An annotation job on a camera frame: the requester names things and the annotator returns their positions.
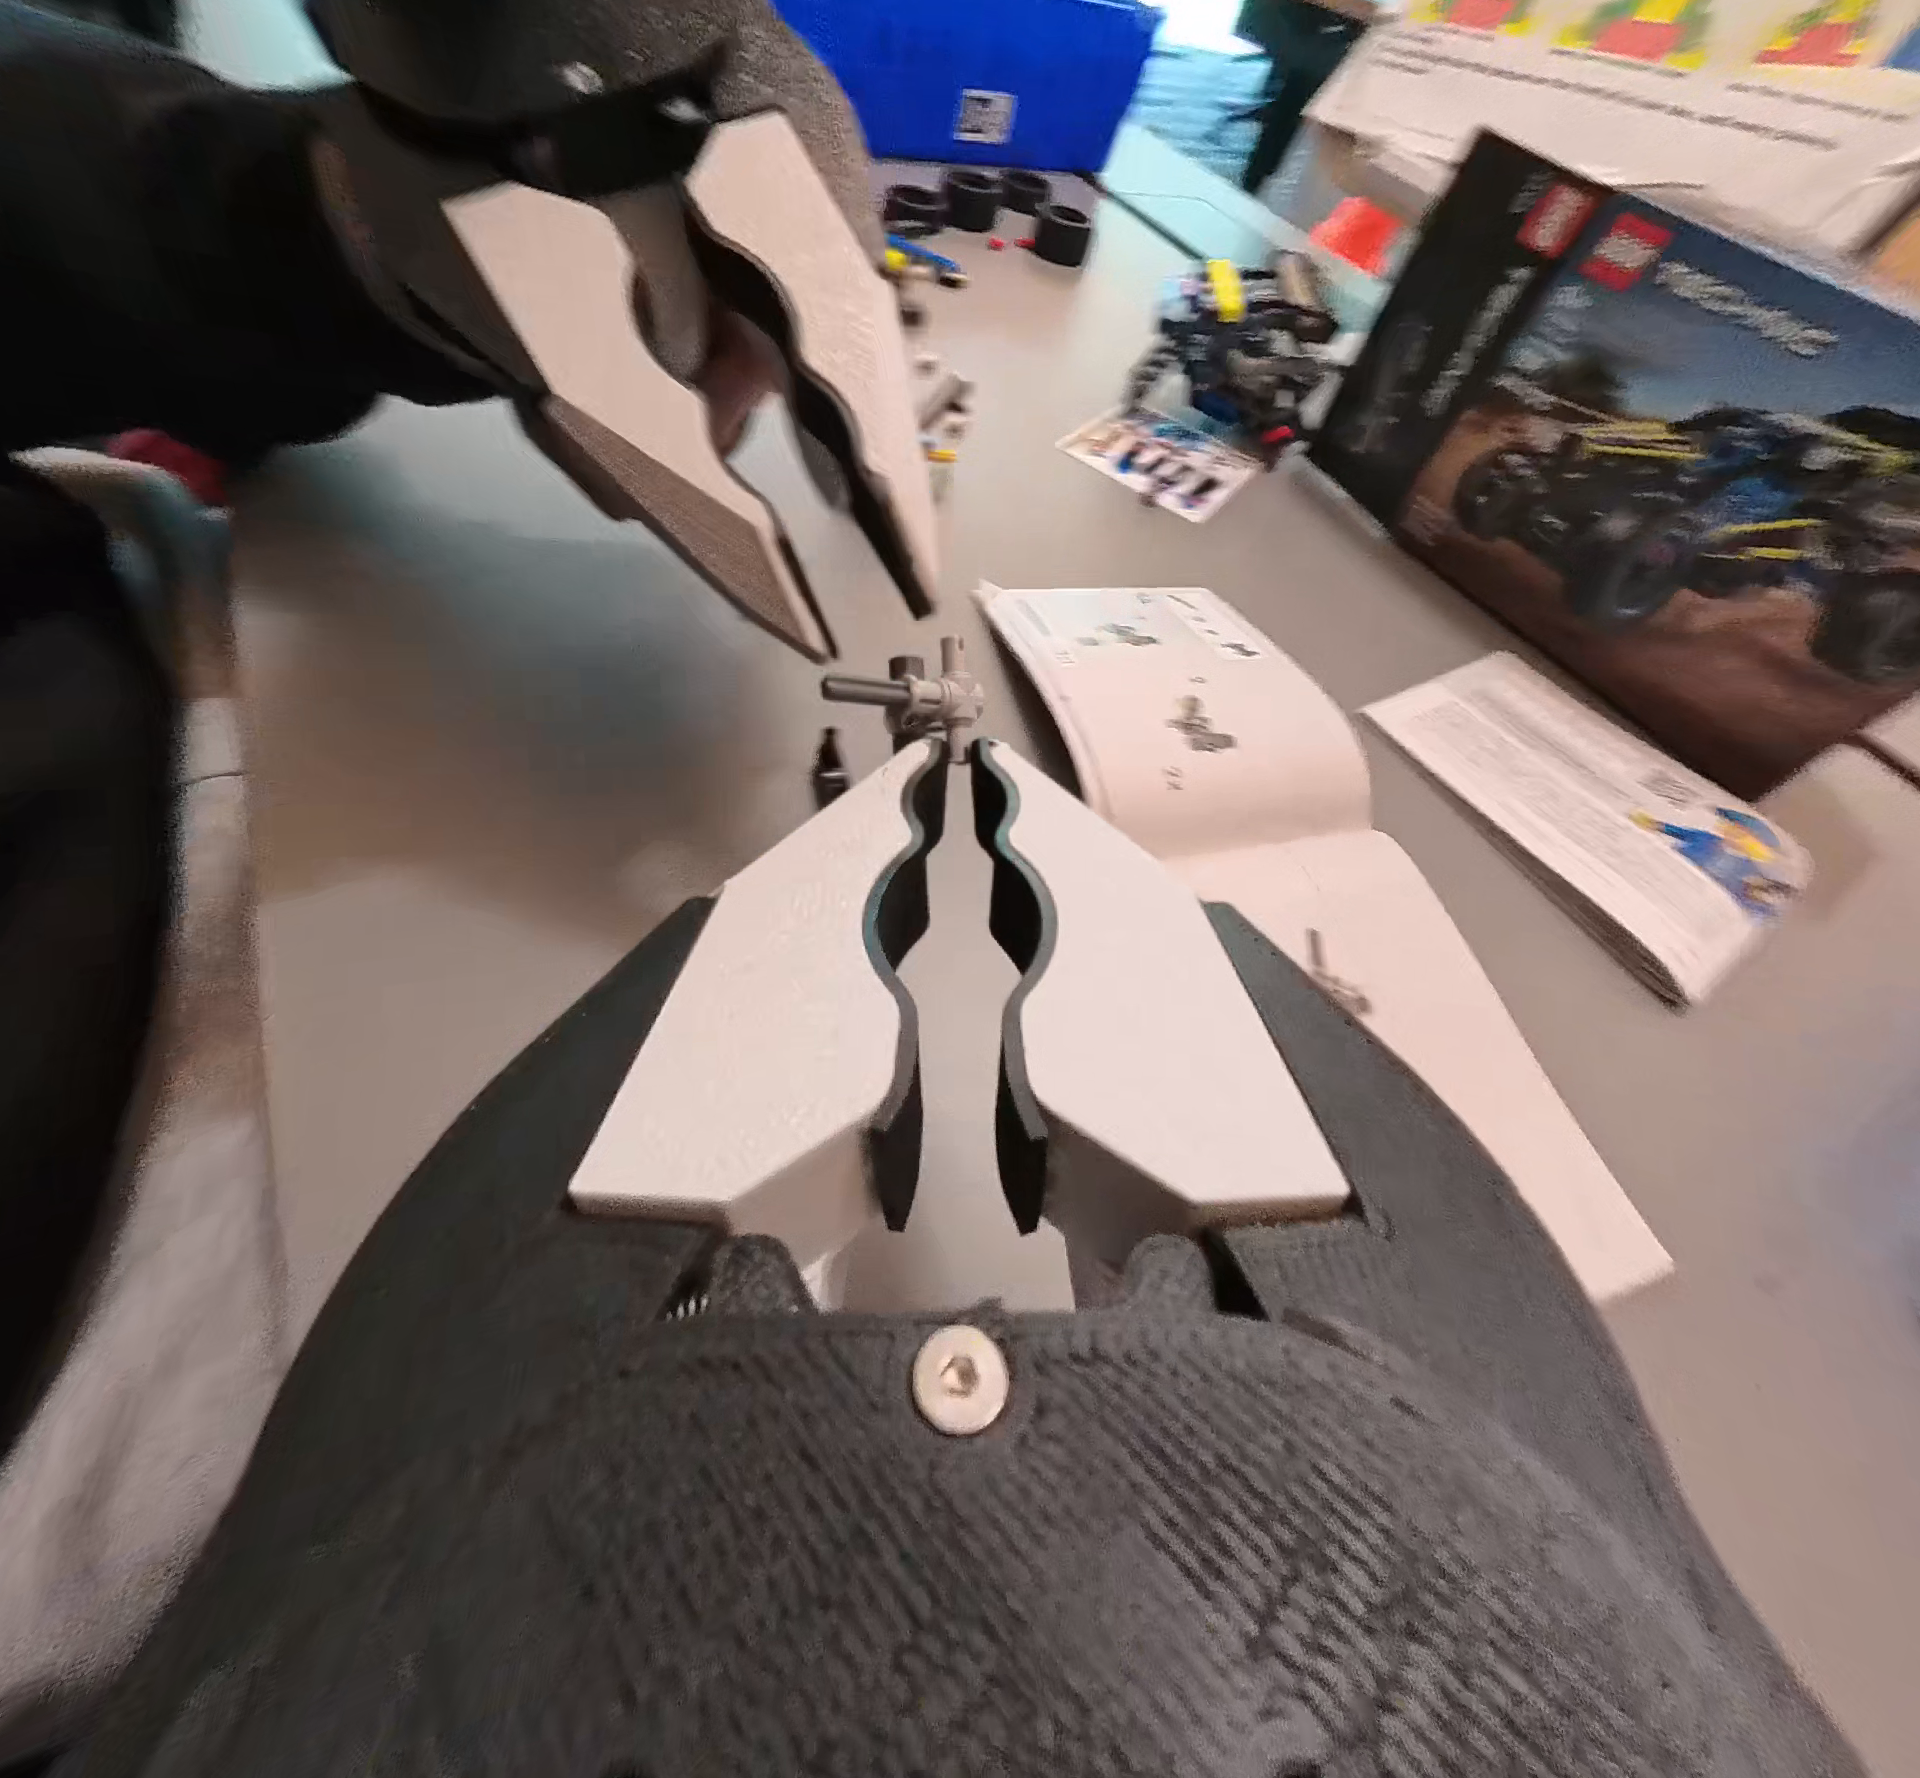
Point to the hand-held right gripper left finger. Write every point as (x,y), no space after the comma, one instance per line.
(750,1043)

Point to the blue plastic bin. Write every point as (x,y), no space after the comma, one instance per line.
(975,39)

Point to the lego set box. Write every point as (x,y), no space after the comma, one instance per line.
(1650,458)

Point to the person's left forearm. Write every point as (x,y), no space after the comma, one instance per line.
(181,233)

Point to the lego sticker sheet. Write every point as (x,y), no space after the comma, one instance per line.
(1163,458)

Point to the person's dark clothing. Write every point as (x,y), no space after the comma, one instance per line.
(68,908)

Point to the folded paper leaflet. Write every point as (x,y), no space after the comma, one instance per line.
(1590,803)

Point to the partly built lego vehicle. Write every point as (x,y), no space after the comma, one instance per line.
(1245,338)

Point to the small black lego pin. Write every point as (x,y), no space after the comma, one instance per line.
(829,767)

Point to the open lego instruction booklet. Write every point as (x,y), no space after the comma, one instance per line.
(1201,759)

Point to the pile of loose lego pieces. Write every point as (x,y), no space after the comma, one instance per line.
(938,412)

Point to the grey lego axle connector assembly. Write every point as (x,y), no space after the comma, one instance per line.
(922,698)

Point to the printed brick instruction poster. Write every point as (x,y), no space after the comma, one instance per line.
(1650,39)

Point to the small grey lego pin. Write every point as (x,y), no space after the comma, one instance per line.
(1335,977)

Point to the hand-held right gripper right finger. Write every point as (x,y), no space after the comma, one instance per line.
(1171,1058)

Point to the orange paper note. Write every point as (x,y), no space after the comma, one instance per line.
(1362,233)

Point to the black lego tyre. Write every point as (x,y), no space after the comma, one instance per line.
(972,200)
(1065,237)
(1025,190)
(915,208)

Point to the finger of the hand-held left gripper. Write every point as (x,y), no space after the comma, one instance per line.
(832,293)
(570,293)

